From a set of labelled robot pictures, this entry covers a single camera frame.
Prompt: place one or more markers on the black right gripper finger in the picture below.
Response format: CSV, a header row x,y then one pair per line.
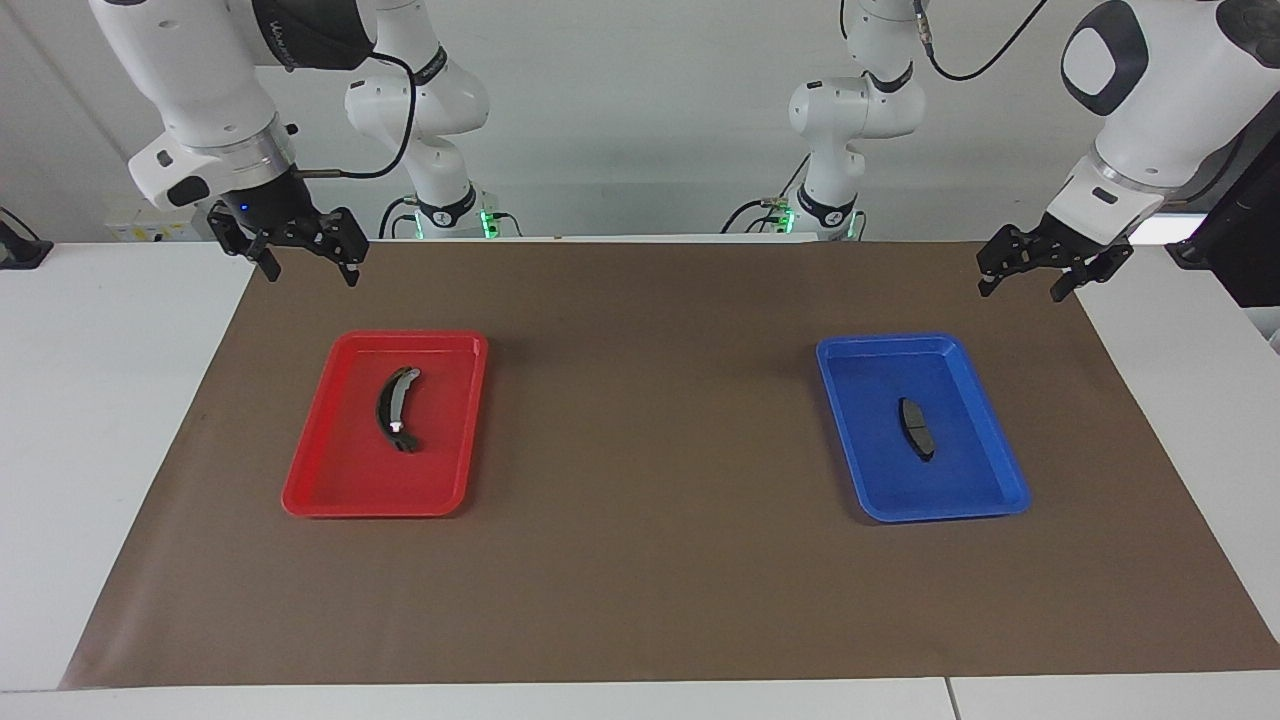
x,y
270,262
349,272

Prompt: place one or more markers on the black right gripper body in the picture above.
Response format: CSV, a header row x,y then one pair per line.
x,y
275,205

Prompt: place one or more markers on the blue plastic tray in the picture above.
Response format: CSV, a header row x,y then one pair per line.
x,y
950,490

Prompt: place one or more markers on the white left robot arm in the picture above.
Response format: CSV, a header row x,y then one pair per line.
x,y
1160,90

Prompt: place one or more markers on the white wall socket box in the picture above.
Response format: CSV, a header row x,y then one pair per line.
x,y
150,220

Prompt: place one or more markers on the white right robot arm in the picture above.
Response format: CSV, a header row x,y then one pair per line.
x,y
200,80

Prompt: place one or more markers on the dark brake pad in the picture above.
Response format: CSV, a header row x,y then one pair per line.
x,y
916,430

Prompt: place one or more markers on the red plastic tray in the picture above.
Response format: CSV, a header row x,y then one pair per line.
x,y
340,470

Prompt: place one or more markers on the curved brake shoe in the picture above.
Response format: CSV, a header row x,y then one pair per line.
x,y
396,400

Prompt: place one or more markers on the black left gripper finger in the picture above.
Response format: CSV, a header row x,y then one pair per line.
x,y
990,281
1069,285

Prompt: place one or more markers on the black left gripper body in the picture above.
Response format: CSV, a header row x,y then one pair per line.
x,y
1060,245

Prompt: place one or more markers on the brown table mat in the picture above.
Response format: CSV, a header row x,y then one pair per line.
x,y
650,580

